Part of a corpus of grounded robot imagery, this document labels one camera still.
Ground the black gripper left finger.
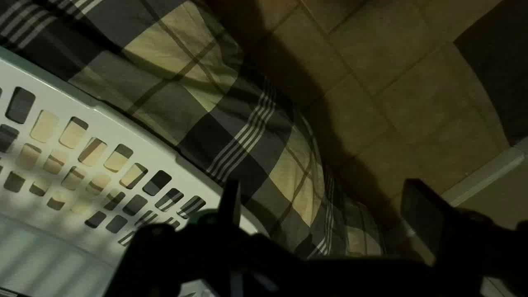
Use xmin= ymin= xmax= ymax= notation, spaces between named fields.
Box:
xmin=217 ymin=178 xmax=240 ymax=226

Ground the plaid beige black comforter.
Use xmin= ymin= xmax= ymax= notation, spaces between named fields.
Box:
xmin=0 ymin=0 xmax=384 ymax=257

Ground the white plastic laundry basket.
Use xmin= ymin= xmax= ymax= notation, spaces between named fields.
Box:
xmin=0 ymin=46 xmax=262 ymax=297

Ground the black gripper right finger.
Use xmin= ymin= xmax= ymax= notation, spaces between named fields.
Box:
xmin=400 ymin=178 xmax=456 ymax=254

